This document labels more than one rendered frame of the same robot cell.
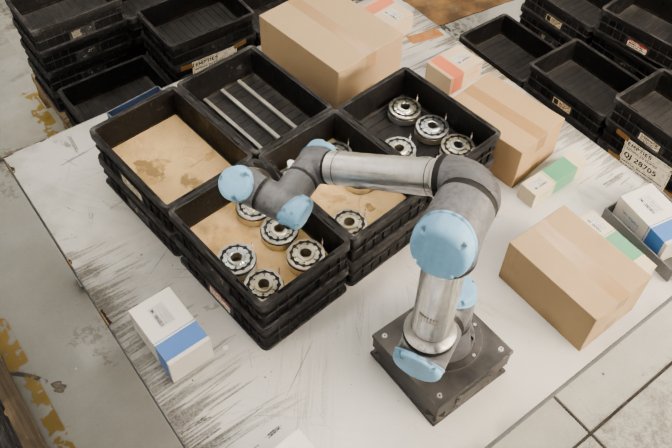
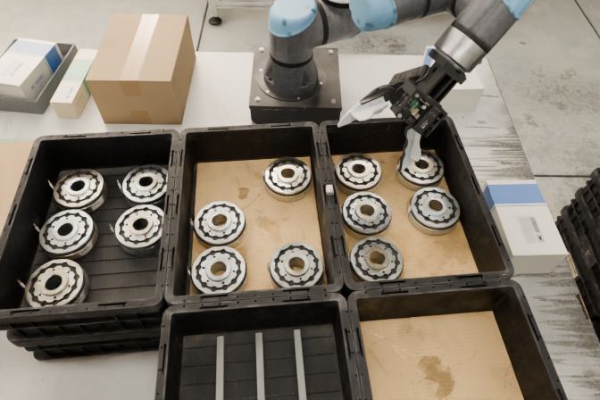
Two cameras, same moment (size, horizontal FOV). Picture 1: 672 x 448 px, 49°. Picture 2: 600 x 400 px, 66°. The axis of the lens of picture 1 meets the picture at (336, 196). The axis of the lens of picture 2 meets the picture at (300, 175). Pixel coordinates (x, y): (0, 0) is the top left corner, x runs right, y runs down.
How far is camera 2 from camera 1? 194 cm
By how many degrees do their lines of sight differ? 74
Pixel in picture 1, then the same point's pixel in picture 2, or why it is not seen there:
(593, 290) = (162, 27)
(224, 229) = (425, 266)
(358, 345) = not seen: hidden behind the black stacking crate
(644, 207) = (20, 69)
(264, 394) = not seen: hidden behind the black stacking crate
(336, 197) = (266, 226)
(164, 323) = (529, 219)
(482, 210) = not seen: outside the picture
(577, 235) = (114, 57)
